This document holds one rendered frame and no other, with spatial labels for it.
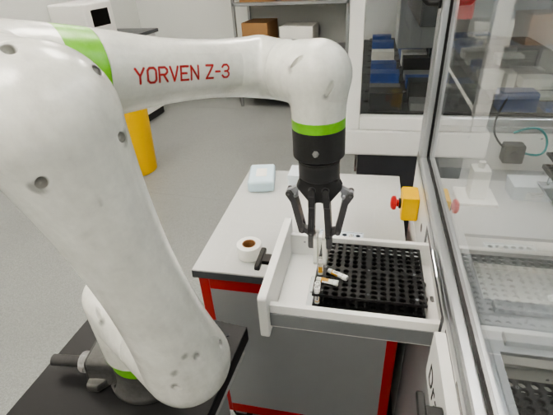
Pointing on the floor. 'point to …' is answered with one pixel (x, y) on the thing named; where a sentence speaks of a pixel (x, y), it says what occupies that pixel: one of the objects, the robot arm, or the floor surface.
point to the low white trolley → (305, 405)
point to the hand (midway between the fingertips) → (320, 247)
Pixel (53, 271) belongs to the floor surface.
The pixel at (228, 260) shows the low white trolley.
